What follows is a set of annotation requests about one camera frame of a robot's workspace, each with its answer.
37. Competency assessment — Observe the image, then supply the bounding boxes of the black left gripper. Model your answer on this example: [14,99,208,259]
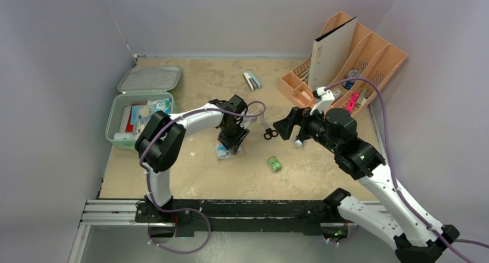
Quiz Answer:
[218,120,248,154]

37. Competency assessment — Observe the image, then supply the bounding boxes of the clear zip bag of pads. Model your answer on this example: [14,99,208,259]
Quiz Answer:
[215,144,245,161]

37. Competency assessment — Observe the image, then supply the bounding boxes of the white blue bandage roll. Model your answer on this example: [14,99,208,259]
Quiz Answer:
[294,139,303,148]

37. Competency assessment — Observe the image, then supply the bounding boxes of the black handled medical scissors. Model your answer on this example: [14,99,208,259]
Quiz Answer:
[260,114,278,140]

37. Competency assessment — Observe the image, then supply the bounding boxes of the green small medicine box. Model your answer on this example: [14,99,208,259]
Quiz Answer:
[267,156,283,172]

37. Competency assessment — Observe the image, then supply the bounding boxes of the blue white wipes packet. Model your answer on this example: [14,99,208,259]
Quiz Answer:
[130,99,171,126]

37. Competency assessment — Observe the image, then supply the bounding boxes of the red first aid pouch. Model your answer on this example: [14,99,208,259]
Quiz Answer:
[125,107,134,133]

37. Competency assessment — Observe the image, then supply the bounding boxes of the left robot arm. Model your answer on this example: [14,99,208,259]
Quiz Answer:
[135,95,249,222]

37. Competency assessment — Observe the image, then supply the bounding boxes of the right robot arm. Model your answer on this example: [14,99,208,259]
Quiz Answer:
[273,107,460,262]

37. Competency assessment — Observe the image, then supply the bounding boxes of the pink eraser in organizer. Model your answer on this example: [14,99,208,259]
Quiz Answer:
[300,91,311,105]

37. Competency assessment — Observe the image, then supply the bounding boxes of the pink marker in organizer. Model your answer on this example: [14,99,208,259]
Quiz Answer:
[345,92,360,113]

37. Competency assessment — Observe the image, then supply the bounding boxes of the blue white stapler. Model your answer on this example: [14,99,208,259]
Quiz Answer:
[243,71,262,91]

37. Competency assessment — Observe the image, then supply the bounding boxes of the white folder in organizer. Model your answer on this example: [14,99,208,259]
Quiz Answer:
[308,16,358,88]

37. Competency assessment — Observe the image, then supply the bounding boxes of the pink desk organizer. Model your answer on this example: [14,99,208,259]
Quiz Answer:
[278,12,408,115]

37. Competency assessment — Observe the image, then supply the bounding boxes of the mint green storage case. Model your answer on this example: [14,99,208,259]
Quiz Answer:
[105,66,182,150]

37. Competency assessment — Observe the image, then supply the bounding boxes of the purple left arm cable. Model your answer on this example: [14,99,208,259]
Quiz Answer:
[138,100,267,253]

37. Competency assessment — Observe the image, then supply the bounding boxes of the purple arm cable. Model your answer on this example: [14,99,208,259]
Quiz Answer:
[138,100,267,253]
[325,77,489,263]

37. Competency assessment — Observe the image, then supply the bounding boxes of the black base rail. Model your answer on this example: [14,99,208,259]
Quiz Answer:
[135,198,356,240]

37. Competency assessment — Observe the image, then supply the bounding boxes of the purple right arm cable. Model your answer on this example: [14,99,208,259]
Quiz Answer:
[325,77,489,263]

